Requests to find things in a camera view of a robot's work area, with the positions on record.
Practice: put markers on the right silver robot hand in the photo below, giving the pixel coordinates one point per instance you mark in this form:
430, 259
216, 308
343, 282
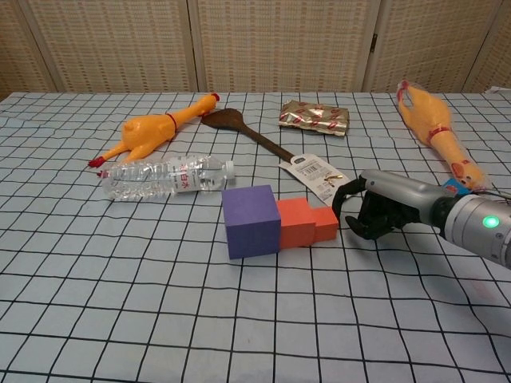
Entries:
399, 191

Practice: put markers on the small orange foam cube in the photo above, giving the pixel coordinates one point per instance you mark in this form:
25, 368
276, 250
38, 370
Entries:
325, 225

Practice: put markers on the large orange foam cube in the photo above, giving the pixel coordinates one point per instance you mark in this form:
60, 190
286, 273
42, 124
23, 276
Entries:
295, 227

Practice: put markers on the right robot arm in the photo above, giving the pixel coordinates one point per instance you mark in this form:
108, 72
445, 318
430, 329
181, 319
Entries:
479, 235

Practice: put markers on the blue printed package card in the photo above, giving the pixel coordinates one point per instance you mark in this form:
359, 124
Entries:
452, 186

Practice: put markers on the bagged yellow rubber chicken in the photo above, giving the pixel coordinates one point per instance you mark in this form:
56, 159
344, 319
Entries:
429, 115

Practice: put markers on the white paper spatula tag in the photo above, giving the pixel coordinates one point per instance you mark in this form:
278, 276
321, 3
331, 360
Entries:
311, 169

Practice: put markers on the gold foil snack packet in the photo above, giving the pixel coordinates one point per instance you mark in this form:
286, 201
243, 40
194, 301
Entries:
315, 117

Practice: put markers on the metal screen hinge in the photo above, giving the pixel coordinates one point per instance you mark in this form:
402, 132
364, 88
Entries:
374, 42

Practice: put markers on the purple foam cube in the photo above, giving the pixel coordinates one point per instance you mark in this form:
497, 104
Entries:
249, 227

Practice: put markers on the beige woven folding screen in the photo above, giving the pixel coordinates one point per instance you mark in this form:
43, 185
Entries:
279, 44

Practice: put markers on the dark wooden spatula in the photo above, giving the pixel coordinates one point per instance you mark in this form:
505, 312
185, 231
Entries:
223, 118

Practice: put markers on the clear plastic water bottle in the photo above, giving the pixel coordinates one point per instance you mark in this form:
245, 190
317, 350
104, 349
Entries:
159, 179

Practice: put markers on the bare yellow rubber chicken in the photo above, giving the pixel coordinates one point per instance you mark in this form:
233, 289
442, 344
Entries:
147, 131

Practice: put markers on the checkered light blue tablecloth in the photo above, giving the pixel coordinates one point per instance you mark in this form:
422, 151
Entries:
120, 299

